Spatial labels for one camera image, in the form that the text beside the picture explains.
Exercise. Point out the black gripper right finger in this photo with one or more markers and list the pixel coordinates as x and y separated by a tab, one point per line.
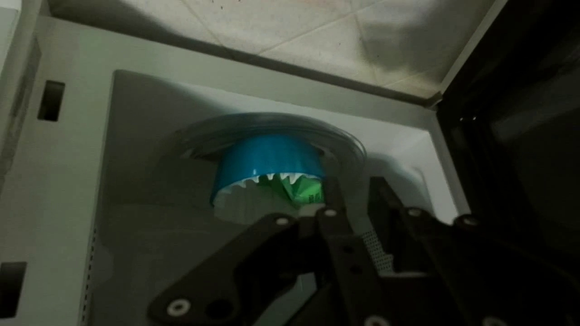
483	282

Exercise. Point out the white microwave door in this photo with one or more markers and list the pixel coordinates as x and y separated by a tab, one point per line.
526	119

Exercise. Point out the glass microwave turntable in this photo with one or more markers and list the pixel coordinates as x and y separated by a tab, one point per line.
200	136

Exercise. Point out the green plastic packet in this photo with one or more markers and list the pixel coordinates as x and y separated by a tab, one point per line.
305	192

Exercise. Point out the white paper coffee filter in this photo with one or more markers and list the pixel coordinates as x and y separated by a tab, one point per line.
242	203

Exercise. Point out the blue bowl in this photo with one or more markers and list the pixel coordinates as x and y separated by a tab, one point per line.
265	155

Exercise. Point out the white microwave oven body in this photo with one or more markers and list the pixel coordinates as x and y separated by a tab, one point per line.
61	181

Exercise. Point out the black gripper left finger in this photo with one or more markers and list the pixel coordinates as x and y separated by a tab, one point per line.
283	271

